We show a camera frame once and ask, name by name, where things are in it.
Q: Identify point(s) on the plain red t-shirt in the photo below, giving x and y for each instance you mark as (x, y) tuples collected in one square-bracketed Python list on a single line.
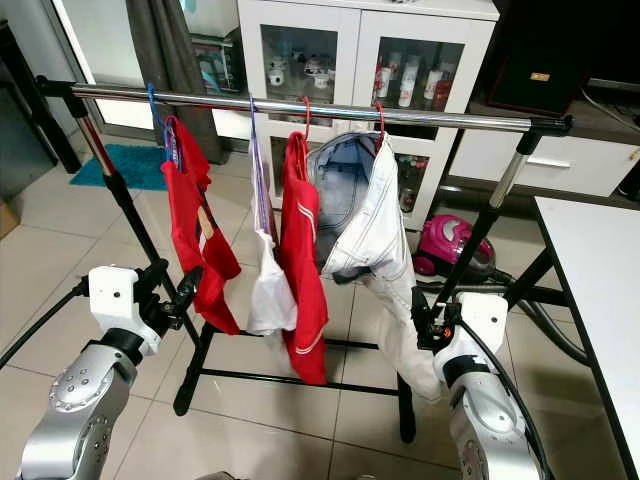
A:
[(190, 230)]

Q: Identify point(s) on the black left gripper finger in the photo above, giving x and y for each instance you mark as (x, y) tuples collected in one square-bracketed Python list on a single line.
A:
[(157, 275), (189, 290)]

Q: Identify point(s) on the chrome and black clothes rack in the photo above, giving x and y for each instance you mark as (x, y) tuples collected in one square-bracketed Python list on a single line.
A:
[(440, 113)]

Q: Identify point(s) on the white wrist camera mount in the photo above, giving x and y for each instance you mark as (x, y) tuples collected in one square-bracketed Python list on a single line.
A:
[(115, 300), (480, 325)]

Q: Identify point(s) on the purple plastic hanger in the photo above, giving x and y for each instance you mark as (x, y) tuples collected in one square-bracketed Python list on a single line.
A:
[(260, 190)]

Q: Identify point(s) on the white glass door cabinet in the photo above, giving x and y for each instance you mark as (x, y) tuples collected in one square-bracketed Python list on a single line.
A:
[(360, 25)]

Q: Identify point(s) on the thin white hanging garment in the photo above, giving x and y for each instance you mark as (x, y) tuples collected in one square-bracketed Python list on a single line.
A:
[(272, 300)]

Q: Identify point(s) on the pink vacuum cleaner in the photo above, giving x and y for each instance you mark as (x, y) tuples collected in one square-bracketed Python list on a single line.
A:
[(445, 240)]

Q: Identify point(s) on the teal floor mat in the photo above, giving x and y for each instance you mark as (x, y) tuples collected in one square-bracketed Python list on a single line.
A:
[(120, 165)]

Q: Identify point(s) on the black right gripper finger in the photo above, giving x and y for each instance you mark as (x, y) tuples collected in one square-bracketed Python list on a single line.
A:
[(421, 306), (449, 308)]

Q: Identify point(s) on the red white-striped garment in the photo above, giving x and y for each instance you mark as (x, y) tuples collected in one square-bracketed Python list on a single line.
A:
[(305, 280)]

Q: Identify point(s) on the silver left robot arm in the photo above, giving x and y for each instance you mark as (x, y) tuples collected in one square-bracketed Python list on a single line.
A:
[(75, 410)]

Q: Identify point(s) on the white drawer cabinet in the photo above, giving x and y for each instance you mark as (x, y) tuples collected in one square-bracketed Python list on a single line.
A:
[(580, 165)]

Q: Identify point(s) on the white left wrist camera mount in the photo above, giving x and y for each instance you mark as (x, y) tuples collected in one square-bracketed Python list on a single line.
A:
[(115, 300)]

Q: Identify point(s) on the grey curtain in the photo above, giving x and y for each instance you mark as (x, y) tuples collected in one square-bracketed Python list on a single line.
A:
[(170, 50)]

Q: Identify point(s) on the light blue denim jeans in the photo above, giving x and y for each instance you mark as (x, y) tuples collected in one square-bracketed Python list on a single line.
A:
[(345, 180)]

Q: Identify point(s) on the black side table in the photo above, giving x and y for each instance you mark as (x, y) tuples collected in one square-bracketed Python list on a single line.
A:
[(40, 110)]

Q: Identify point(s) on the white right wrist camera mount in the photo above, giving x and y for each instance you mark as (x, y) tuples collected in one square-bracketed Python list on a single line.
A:
[(480, 325)]

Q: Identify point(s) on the brown cardboard box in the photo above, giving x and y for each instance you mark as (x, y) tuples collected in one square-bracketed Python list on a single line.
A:
[(8, 220)]

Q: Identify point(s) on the blue plastic hanger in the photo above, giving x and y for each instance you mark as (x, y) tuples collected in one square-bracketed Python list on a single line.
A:
[(150, 100)]

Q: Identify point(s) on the white folding table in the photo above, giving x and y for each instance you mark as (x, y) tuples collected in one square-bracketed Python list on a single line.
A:
[(595, 280)]

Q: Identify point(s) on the black speaker box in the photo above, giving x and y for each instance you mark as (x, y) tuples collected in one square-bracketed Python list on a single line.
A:
[(550, 40)]

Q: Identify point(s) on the white denim trousers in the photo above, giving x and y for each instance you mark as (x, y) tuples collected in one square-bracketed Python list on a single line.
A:
[(375, 230)]

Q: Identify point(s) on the red plastic hanger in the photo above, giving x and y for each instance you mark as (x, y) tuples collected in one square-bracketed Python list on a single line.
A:
[(306, 125), (380, 125)]

